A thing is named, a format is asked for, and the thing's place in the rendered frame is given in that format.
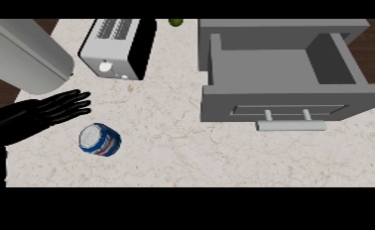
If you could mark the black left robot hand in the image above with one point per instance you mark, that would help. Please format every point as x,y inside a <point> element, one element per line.
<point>44,110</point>

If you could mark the blue and white can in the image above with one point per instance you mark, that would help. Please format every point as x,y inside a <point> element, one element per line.
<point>100,139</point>

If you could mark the grey open drawer box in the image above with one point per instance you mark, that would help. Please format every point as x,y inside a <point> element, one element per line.
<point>267,65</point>

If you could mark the grey drawer front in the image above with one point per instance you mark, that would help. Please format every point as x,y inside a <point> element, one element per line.
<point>293,100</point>

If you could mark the silver and black toaster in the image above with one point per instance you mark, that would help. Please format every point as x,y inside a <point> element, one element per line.
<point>115,50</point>

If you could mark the green round fruit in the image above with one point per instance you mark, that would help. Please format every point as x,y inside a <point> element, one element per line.
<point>177,22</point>

